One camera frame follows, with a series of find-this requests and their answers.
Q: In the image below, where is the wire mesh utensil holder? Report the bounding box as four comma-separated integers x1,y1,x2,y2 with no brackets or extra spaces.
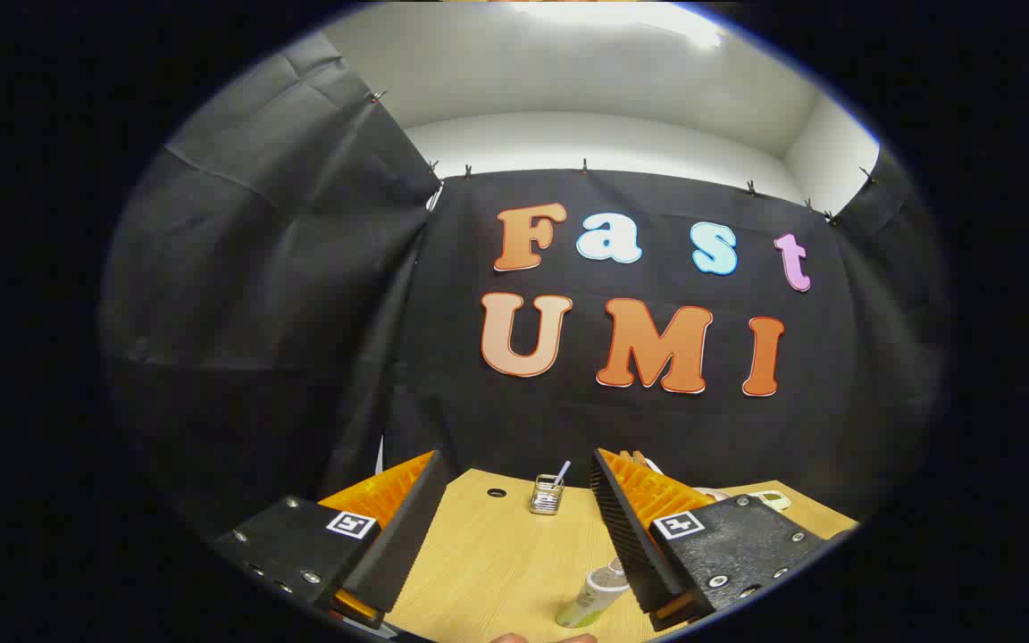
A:
530,475,566,516

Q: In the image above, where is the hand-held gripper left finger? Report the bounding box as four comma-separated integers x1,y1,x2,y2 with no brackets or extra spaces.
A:
211,449,457,631

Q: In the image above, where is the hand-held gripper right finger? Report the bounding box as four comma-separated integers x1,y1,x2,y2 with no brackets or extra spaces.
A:
590,447,855,633

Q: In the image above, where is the wooden table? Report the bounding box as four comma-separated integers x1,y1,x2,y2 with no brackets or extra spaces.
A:
385,467,859,643

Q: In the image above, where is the clear juice bottle white label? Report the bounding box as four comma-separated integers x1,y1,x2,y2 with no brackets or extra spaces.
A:
556,556,633,629

